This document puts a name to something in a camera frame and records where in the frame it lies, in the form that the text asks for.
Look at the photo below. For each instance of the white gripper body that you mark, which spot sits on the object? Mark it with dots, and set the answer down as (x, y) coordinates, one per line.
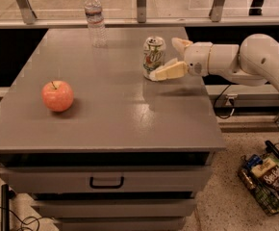
(197, 59)

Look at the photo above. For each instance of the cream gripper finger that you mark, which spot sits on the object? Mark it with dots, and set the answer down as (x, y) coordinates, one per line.
(180, 44)
(173, 69)

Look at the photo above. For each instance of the white green 7up can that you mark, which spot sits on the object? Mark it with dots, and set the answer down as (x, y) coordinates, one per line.
(153, 54)

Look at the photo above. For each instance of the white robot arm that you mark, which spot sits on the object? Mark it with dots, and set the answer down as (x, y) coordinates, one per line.
(252, 63)

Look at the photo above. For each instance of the clear plastic water bottle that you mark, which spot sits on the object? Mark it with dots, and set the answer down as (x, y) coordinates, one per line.
(96, 24)

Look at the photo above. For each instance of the grey drawer cabinet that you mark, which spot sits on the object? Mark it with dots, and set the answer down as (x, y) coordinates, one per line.
(160, 136)

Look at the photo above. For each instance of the red apple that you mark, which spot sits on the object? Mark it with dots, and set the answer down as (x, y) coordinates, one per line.
(57, 96)

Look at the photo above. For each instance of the grey metal window railing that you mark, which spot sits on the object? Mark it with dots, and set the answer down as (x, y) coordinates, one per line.
(129, 13)

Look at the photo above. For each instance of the black wire snack basket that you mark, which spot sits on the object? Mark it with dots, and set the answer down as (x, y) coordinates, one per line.
(260, 175)

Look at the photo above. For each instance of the black drawer handle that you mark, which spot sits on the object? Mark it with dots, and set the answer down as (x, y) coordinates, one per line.
(106, 183)

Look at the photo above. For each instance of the black metal stand post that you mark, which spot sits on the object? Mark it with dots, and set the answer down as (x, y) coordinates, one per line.
(5, 211)

